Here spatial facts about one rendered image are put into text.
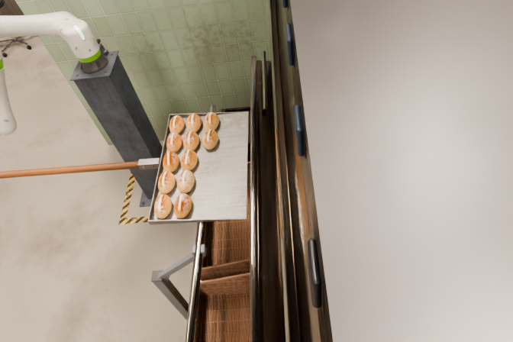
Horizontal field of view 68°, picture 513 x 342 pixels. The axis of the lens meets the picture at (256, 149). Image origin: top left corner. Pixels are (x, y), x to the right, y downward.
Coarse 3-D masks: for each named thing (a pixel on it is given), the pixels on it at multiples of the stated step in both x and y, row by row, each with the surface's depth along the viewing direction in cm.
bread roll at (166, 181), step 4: (164, 172) 148; (168, 172) 148; (160, 176) 147; (164, 176) 146; (168, 176) 146; (172, 176) 148; (160, 180) 145; (164, 180) 145; (168, 180) 145; (172, 180) 147; (160, 184) 145; (164, 184) 144; (168, 184) 145; (172, 184) 146; (160, 188) 145; (164, 188) 144; (168, 188) 145; (172, 188) 146; (164, 192) 145; (168, 192) 146
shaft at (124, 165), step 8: (48, 168) 159; (56, 168) 158; (64, 168) 158; (72, 168) 158; (80, 168) 157; (88, 168) 157; (96, 168) 156; (104, 168) 156; (112, 168) 156; (120, 168) 156; (128, 168) 156; (136, 168) 156; (0, 176) 160; (8, 176) 160; (16, 176) 160; (24, 176) 161
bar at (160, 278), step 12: (204, 228) 137; (192, 252) 131; (204, 252) 130; (180, 264) 139; (156, 276) 150; (168, 276) 150; (192, 276) 125; (168, 288) 156; (192, 288) 122; (180, 300) 170; (192, 300) 120; (180, 312) 180; (192, 312) 117; (192, 324) 115; (192, 336) 113
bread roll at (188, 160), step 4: (184, 152) 154; (188, 152) 153; (192, 152) 154; (184, 156) 151; (188, 156) 151; (192, 156) 152; (196, 156) 154; (184, 160) 150; (188, 160) 150; (192, 160) 151; (196, 160) 153; (184, 164) 150; (188, 164) 150; (192, 164) 151; (184, 168) 151; (188, 168) 151; (192, 168) 152
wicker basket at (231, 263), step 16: (208, 224) 204; (224, 224) 202; (240, 224) 201; (208, 240) 197; (224, 240) 197; (240, 240) 195; (224, 256) 190; (240, 256) 190; (208, 272) 174; (224, 272) 175; (240, 272) 176
